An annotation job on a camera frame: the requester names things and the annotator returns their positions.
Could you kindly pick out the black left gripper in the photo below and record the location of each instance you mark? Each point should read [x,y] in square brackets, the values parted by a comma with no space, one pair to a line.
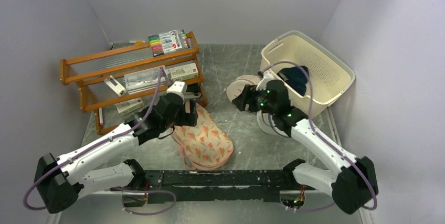
[188,118]

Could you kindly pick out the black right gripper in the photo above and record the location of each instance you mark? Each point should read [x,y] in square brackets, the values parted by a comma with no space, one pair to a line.
[247,96]

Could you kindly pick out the floral mesh laundry bag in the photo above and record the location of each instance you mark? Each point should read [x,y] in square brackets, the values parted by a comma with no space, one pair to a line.
[204,146]

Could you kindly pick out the dark blue lace bra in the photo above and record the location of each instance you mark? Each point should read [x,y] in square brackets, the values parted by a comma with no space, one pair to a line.
[295,78]

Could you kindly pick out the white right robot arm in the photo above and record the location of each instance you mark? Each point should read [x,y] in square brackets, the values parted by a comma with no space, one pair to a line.
[333,166]

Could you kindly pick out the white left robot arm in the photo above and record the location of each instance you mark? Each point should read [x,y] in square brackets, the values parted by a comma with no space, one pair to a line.
[62,180]

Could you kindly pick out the white mesh bag beige zipper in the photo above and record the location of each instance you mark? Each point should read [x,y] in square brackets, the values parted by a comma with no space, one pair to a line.
[237,86]

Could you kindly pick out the white mesh bag grey zipper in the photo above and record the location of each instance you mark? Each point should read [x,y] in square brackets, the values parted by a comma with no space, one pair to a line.
[267,124]

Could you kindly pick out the cream plastic laundry basket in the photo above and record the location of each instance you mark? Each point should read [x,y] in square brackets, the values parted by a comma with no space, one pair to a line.
[328,77]

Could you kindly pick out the black white stapler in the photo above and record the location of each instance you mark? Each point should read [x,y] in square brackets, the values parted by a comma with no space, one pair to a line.
[193,93]

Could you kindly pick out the grey printed flat box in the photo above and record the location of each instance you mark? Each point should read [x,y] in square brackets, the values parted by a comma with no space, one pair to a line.
[146,79]

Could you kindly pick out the green white staples box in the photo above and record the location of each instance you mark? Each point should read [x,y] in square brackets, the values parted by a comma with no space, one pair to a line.
[184,72]

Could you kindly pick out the small green staples box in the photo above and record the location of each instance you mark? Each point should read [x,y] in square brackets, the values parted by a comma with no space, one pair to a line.
[125,107]

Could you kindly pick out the white clip tool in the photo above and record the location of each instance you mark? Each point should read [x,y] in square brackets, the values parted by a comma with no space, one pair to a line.
[115,86]

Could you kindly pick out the colour marker pen pack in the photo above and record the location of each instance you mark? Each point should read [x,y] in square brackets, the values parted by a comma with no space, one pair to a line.
[168,42]

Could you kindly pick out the white red pen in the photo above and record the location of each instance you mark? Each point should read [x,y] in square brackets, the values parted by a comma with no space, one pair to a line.
[100,115]

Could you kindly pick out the orange wooden shelf rack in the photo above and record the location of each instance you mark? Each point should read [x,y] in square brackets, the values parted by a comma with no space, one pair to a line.
[123,77]

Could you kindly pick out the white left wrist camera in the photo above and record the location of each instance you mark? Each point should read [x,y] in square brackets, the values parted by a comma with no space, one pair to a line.
[178,88]

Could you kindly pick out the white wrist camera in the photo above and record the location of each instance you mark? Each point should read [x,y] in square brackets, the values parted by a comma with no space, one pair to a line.
[178,88]
[265,77]

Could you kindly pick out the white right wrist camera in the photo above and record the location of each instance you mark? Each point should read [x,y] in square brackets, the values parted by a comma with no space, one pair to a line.
[265,77]

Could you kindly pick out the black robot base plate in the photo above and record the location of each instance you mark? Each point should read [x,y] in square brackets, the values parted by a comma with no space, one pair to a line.
[162,186]

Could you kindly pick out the aluminium frame rail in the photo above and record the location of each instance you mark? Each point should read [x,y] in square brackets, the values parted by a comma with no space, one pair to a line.
[287,186]

